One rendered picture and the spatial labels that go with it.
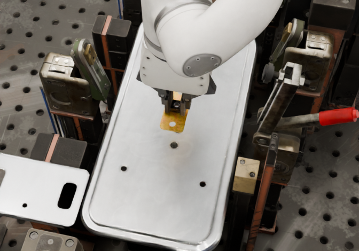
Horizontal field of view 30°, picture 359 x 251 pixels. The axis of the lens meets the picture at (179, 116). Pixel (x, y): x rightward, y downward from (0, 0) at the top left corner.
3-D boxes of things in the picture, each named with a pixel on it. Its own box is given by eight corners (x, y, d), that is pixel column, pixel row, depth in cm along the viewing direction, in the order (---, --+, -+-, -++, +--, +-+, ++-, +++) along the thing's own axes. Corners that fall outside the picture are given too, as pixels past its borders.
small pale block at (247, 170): (225, 241, 133) (237, 155, 102) (242, 244, 133) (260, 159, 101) (222, 257, 131) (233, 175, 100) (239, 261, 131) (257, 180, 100)
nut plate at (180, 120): (171, 84, 108) (170, 80, 107) (194, 88, 108) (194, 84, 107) (158, 128, 104) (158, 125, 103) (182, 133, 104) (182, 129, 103)
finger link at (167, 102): (173, 73, 101) (173, 97, 106) (152, 69, 101) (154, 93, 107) (168, 91, 99) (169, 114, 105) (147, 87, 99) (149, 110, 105)
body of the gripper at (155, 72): (218, 19, 91) (215, 67, 101) (145, 7, 92) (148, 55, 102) (207, 63, 87) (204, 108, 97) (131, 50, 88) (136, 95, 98)
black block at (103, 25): (104, 90, 152) (88, 6, 127) (150, 99, 151) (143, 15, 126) (94, 120, 148) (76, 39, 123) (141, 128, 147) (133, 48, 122)
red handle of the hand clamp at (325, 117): (259, 112, 106) (356, 97, 97) (265, 119, 107) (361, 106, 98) (255, 134, 103) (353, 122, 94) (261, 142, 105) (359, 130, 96)
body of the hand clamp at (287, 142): (244, 201, 137) (261, 112, 107) (278, 208, 137) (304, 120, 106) (239, 228, 134) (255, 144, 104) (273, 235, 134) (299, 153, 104)
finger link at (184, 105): (204, 79, 100) (203, 102, 106) (184, 75, 100) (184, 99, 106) (200, 96, 98) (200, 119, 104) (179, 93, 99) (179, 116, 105)
